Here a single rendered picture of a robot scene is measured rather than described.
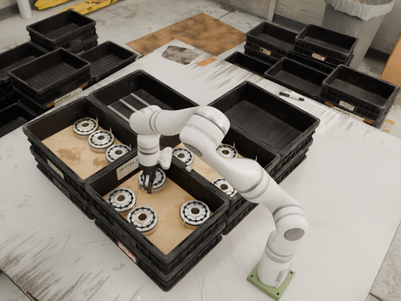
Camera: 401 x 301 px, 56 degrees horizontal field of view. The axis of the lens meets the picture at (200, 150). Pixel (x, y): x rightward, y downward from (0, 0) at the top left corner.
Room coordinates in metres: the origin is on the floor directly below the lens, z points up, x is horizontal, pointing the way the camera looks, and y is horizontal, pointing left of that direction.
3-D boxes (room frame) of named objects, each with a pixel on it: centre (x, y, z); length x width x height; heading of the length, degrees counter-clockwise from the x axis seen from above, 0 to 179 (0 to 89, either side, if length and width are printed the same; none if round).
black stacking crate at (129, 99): (1.26, 0.25, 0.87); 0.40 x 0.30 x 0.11; 51
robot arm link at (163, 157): (0.87, 0.15, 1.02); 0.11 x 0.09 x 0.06; 89
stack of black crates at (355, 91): (2.03, -0.97, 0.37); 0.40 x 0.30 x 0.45; 56
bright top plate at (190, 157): (1.02, 0.07, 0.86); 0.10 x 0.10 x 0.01
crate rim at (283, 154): (1.24, -0.25, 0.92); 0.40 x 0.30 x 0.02; 51
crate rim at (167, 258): (0.77, 0.13, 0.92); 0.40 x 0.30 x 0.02; 51
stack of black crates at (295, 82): (2.25, -0.64, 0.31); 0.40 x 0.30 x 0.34; 56
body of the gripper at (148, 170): (0.87, 0.17, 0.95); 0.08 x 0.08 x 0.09
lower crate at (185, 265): (0.77, 0.13, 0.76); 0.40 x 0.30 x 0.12; 51
